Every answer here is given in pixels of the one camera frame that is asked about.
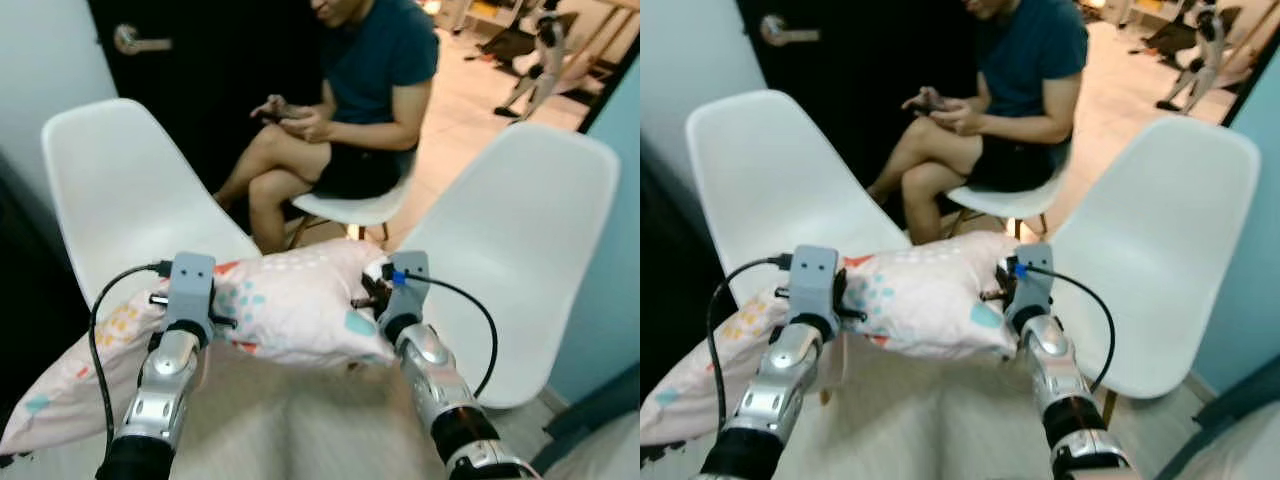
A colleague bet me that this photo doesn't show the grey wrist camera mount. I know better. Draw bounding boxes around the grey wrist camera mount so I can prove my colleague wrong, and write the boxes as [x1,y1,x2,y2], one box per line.
[1010,243,1056,316]
[790,245,841,321]
[385,250,431,321]
[165,252,218,326]

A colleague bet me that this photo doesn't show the humanoid robot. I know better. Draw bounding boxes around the humanoid robot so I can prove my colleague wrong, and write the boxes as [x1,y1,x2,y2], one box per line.
[493,0,566,121]
[1155,0,1231,113]

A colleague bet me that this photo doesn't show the black door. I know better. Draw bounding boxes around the black door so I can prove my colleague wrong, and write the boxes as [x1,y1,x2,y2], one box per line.
[88,0,346,226]
[735,0,991,216]

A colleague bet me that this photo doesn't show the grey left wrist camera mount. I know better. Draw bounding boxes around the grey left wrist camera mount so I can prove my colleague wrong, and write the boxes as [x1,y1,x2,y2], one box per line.
[165,252,218,326]
[790,245,841,321]

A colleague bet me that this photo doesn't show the silver door handle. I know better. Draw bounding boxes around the silver door handle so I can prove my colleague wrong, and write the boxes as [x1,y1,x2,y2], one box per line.
[112,23,173,56]
[760,15,821,48]

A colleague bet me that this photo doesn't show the pink pillow with orange spots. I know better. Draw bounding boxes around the pink pillow with orange spots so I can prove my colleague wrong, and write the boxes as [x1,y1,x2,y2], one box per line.
[0,238,401,456]
[640,232,1026,448]

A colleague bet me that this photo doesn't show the dark teal bed frame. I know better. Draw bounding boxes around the dark teal bed frame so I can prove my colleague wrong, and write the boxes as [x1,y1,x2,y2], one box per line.
[1150,355,1280,476]
[528,365,641,471]

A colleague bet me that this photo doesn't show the seated person in teal shirt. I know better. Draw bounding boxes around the seated person in teal shirt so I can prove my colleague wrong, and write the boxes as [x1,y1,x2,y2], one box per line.
[868,0,1091,248]
[213,0,441,256]

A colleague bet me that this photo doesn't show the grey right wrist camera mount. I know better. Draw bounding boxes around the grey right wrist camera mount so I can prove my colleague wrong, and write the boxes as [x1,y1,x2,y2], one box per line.
[1010,243,1056,316]
[385,250,431,321]

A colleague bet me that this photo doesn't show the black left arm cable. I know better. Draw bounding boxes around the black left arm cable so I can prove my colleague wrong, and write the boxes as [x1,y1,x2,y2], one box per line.
[706,253,796,441]
[88,260,173,456]

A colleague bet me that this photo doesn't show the white plastic chair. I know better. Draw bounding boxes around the white plastic chair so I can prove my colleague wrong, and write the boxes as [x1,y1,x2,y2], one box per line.
[40,97,263,306]
[685,90,913,301]
[1045,115,1263,401]
[285,165,416,251]
[940,160,1071,241]
[385,122,621,409]

